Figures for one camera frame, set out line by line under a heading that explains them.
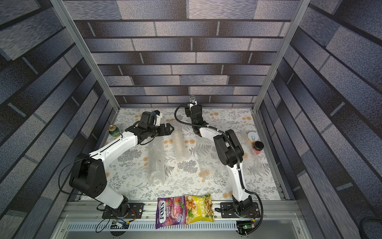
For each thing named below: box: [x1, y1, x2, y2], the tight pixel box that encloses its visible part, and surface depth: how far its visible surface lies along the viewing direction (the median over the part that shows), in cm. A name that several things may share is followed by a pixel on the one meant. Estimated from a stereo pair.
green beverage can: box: [107, 124, 120, 138], surface depth 97 cm
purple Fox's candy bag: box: [155, 195, 187, 230], surface depth 73 cm
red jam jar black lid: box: [253, 140, 265, 155], surface depth 92 cm
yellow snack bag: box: [185, 193, 215, 225], surface depth 73 cm
